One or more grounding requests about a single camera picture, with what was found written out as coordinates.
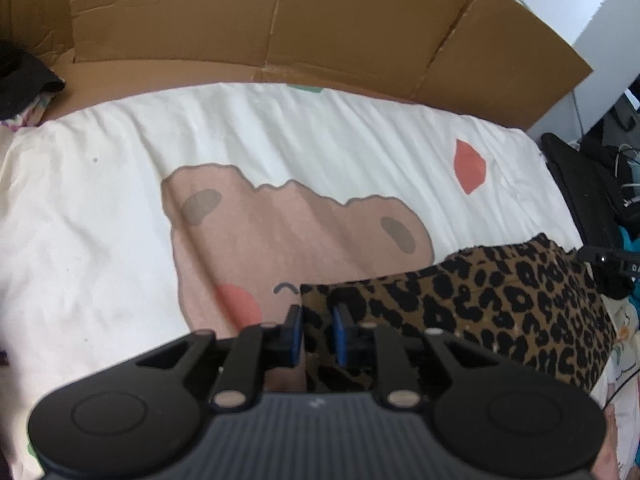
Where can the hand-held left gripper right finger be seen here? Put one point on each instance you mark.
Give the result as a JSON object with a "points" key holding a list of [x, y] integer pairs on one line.
{"points": [[339, 335]]}

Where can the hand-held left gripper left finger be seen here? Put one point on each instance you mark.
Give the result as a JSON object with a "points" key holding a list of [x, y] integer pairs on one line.
{"points": [[296, 335]]}

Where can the leopard print skirt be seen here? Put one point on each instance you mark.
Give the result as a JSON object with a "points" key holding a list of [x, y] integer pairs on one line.
{"points": [[500, 310]]}

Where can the black clothes pile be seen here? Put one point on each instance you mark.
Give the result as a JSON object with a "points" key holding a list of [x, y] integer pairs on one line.
{"points": [[575, 180]]}

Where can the teal cloth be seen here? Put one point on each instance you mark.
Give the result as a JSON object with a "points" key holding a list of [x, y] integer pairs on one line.
{"points": [[631, 240]]}

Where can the white printed bedsheet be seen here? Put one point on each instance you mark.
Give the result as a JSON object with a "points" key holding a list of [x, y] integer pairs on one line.
{"points": [[100, 210]]}

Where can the brown cardboard box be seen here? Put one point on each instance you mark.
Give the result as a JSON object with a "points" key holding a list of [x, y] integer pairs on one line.
{"points": [[350, 10]]}

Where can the multicoloured patterned cloth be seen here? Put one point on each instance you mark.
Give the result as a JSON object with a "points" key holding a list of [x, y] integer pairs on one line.
{"points": [[25, 110]]}

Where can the black cloth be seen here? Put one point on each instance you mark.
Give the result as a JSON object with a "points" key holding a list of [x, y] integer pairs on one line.
{"points": [[20, 75]]}

